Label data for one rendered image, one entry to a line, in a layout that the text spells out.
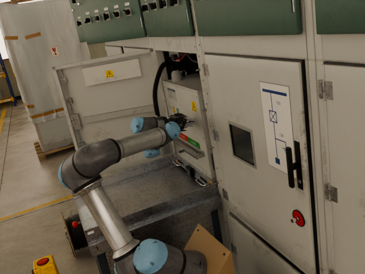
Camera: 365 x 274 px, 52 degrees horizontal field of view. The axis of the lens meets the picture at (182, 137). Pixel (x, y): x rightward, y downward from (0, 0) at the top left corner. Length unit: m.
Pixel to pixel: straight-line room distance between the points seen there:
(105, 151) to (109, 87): 1.09
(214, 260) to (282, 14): 0.85
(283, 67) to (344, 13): 0.28
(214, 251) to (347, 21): 0.89
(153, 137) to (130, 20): 1.07
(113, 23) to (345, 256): 1.93
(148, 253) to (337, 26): 0.90
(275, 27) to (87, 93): 1.52
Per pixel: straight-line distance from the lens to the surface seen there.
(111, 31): 2.57
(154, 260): 1.31
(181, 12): 1.74
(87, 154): 1.34
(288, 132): 1.21
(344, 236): 1.19
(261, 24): 1.21
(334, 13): 0.97
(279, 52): 1.19
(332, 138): 1.07
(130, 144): 1.41
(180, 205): 1.88
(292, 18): 1.09
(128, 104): 2.39
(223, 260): 1.37
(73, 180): 1.42
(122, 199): 2.12
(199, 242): 1.50
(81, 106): 2.45
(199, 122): 1.87
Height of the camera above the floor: 1.77
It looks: 19 degrees down
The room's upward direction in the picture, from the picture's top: 11 degrees counter-clockwise
